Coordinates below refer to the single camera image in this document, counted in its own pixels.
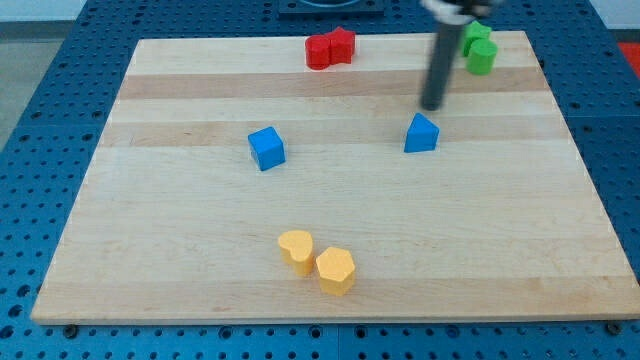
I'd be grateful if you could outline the blue triangular block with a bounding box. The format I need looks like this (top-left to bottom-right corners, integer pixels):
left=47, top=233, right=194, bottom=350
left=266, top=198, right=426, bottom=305
left=404, top=113, right=440, bottom=153

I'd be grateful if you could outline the red star block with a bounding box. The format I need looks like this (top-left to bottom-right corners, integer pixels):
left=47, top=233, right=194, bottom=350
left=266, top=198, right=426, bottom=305
left=325, top=27, right=356, bottom=65

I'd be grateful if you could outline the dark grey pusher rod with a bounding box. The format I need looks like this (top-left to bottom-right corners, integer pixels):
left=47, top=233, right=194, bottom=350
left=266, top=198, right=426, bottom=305
left=421, top=22, right=464, bottom=111

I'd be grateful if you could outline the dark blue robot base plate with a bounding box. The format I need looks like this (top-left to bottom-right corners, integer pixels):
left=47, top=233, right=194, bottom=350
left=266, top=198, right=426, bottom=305
left=277, top=0, right=385, bottom=18

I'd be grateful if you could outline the green cylinder block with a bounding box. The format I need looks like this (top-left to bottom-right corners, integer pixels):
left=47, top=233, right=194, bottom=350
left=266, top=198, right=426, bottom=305
left=466, top=39, right=498, bottom=75

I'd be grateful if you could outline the blue cube block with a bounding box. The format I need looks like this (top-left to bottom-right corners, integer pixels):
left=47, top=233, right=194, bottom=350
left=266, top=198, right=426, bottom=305
left=248, top=127, right=286, bottom=171

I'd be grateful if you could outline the yellow heart block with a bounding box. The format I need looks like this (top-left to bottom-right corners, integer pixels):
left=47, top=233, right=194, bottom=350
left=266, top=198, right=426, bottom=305
left=277, top=230, right=314, bottom=277

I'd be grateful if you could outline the green star block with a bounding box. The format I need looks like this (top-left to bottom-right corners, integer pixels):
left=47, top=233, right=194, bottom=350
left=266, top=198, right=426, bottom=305
left=461, top=20, right=493, bottom=57

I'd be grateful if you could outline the yellow hexagon block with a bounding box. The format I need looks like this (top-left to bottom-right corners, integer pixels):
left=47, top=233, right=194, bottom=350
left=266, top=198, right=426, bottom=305
left=316, top=247, right=356, bottom=296

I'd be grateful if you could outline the wooden board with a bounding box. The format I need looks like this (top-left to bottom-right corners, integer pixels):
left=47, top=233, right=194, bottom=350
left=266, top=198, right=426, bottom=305
left=31, top=31, right=639, bottom=325

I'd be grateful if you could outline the red cylinder block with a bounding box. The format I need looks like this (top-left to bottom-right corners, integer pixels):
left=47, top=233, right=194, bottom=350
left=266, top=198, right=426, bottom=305
left=305, top=35, right=331, bottom=70

